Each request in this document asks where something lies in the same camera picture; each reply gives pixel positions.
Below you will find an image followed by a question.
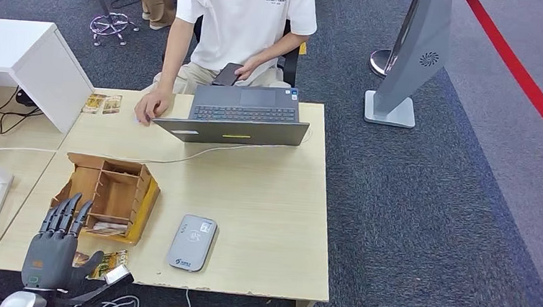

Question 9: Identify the person's left hand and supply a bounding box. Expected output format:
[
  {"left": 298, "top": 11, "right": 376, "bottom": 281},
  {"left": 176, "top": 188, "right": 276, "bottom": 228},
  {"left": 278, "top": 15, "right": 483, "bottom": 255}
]
[{"left": 233, "top": 53, "right": 265, "bottom": 84}]

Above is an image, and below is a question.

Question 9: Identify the dark smartphone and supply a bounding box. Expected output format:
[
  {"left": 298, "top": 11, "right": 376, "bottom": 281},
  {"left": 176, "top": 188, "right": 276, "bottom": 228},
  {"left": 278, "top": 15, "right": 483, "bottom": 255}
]
[{"left": 210, "top": 61, "right": 245, "bottom": 89}]

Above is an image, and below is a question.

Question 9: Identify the grey laptop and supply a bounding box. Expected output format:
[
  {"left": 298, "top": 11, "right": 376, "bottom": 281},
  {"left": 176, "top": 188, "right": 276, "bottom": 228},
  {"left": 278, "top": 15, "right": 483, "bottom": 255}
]
[{"left": 151, "top": 78, "right": 313, "bottom": 152}]

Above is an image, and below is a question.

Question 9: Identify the red floor stripe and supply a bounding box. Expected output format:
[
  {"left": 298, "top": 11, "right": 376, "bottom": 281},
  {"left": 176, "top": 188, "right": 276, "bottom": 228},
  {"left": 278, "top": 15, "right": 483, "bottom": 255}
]
[{"left": 449, "top": 0, "right": 543, "bottom": 161}]

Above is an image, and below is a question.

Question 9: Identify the wooden desk organizer box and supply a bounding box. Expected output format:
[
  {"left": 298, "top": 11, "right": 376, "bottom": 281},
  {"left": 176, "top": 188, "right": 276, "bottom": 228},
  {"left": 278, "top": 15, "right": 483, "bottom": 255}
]
[{"left": 48, "top": 151, "right": 163, "bottom": 248}]

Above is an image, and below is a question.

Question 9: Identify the grey card reader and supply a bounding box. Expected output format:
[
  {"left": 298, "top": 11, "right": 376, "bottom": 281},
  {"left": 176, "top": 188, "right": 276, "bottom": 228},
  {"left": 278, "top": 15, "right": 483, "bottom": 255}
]
[{"left": 165, "top": 213, "right": 220, "bottom": 275}]

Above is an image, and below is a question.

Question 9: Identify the black power cable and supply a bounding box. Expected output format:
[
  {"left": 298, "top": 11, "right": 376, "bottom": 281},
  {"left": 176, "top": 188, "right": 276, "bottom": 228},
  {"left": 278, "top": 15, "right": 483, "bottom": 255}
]
[{"left": 0, "top": 86, "right": 46, "bottom": 138}]

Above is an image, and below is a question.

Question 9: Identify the white desk cabinet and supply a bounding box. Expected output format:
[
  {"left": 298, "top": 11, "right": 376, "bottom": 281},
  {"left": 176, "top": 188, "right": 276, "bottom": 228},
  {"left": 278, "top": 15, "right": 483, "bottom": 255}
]
[{"left": 0, "top": 19, "right": 100, "bottom": 136}]

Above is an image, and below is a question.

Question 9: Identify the chrome stanchion post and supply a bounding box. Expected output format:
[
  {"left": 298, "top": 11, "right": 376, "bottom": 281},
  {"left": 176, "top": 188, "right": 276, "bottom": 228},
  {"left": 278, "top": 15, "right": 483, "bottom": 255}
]
[{"left": 369, "top": 0, "right": 421, "bottom": 81}]

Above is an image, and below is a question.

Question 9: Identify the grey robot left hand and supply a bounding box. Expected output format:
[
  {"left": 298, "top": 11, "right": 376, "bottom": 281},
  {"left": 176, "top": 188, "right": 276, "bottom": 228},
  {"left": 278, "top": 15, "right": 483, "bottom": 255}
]
[{"left": 20, "top": 189, "right": 109, "bottom": 299}]

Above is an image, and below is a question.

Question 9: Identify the person's right hand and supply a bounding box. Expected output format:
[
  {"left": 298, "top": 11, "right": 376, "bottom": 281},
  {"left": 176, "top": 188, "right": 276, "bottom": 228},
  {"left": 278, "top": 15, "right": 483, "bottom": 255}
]
[{"left": 133, "top": 86, "right": 176, "bottom": 128}]

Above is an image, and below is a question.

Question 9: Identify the white looped cable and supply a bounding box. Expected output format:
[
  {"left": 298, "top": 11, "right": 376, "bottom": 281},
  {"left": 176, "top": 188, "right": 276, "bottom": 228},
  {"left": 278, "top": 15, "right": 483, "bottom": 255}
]
[{"left": 94, "top": 293, "right": 142, "bottom": 307}]

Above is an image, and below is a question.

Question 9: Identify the key card stack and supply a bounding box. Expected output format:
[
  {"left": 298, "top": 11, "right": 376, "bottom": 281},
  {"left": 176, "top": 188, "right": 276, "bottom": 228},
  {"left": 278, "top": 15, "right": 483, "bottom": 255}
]
[{"left": 82, "top": 221, "right": 129, "bottom": 239}]

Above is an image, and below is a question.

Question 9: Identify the white charging cable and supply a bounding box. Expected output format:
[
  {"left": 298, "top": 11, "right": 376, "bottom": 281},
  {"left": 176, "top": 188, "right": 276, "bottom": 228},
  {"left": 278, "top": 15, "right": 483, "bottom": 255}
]
[{"left": 0, "top": 107, "right": 314, "bottom": 185}]

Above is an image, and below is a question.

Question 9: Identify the grey kiosk stand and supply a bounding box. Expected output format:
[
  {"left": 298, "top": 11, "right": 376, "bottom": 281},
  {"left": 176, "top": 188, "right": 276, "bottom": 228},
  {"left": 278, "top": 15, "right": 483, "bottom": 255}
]
[{"left": 362, "top": 0, "right": 455, "bottom": 132}]

